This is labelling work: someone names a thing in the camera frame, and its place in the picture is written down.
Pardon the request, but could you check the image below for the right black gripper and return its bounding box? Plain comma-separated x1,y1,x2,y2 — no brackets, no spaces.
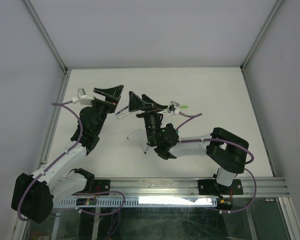
128,91,168,146

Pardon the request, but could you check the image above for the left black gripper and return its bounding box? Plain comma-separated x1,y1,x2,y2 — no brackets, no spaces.
90,85,124,134

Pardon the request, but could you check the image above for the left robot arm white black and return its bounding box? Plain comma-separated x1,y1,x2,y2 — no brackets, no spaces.
11,85,124,224

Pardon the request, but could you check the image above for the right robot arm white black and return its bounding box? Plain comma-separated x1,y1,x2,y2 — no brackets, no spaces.
128,91,253,194

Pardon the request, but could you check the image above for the dark blue barrel pen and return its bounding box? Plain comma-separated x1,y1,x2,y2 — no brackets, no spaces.
115,105,129,116

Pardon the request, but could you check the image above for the silver green tip pen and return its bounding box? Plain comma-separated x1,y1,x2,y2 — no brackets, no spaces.
117,112,132,119

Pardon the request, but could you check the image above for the white blue end pen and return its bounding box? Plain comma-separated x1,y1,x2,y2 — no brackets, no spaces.
126,129,141,140

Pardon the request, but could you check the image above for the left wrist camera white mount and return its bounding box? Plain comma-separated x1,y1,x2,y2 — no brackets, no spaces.
71,88,94,106

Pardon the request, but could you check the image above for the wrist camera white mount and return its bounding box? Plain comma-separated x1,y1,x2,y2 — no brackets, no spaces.
159,101,181,115
71,88,94,106

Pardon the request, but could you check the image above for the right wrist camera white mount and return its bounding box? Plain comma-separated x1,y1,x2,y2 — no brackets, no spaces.
159,101,181,115

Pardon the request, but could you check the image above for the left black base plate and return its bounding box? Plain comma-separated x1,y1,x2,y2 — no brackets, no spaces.
73,178,111,196

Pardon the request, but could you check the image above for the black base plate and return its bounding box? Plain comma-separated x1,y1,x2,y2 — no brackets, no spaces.
197,179,219,196
73,178,111,196

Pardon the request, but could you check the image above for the white slotted cable duct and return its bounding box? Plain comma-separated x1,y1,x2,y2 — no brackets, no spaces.
55,196,217,209

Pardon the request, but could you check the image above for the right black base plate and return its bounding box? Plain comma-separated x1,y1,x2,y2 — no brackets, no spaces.
197,179,219,196

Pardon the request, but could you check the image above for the aluminium mounting rail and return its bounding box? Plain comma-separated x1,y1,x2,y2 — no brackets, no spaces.
96,176,291,198

